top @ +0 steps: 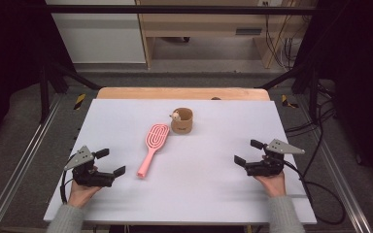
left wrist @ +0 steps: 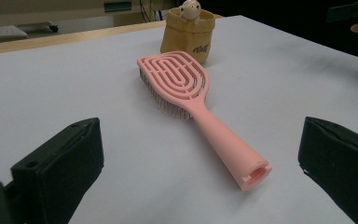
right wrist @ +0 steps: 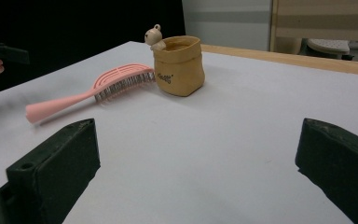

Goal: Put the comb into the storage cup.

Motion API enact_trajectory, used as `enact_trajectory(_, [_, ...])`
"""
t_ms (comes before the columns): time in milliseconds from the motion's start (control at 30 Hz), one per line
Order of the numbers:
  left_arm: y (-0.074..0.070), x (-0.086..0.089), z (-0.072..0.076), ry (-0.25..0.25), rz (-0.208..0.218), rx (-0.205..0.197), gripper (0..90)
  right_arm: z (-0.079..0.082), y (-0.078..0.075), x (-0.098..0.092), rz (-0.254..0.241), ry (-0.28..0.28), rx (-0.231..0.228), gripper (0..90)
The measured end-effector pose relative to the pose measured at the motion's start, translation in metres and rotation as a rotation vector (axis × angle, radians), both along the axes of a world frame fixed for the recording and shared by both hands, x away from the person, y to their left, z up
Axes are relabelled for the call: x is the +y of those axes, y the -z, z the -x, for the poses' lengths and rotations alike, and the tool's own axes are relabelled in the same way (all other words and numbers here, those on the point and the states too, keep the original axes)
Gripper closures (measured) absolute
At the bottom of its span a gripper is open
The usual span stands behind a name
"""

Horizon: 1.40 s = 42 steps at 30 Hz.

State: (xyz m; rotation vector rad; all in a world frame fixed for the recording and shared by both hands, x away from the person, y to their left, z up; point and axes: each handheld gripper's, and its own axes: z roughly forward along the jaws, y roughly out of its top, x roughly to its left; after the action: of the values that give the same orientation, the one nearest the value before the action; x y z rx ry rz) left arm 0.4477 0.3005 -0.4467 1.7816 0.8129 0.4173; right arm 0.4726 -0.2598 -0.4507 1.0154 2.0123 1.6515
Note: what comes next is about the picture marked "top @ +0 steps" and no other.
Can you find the aluminium floor rail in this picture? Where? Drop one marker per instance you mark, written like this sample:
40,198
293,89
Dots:
336,174
22,161

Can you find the light wooden desk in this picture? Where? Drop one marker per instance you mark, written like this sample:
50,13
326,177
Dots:
200,22

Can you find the black curtain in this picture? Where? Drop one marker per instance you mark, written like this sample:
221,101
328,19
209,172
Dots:
362,81
9,64

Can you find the white table board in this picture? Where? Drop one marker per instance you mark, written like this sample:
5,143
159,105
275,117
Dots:
191,181

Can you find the brown cup with animal figure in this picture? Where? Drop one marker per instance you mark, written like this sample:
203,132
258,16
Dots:
183,124

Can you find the black frame strut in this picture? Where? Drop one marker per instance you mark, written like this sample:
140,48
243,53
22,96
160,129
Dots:
45,90
312,87

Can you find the black horizontal frame bar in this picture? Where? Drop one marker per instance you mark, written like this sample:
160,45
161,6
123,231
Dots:
175,9

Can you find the person's right hand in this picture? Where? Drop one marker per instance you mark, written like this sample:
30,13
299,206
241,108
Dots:
273,186

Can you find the pink hairbrush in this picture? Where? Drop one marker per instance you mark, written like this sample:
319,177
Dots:
157,137

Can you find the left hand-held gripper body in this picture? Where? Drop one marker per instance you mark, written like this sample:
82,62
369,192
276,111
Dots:
87,174

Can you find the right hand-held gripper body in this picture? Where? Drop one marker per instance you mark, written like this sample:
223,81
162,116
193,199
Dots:
267,165

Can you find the wooden table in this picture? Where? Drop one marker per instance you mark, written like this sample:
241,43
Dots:
175,93

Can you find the person's left hand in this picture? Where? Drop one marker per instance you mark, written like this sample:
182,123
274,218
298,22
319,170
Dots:
79,194

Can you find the white cabinet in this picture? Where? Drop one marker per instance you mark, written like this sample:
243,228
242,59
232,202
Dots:
100,35

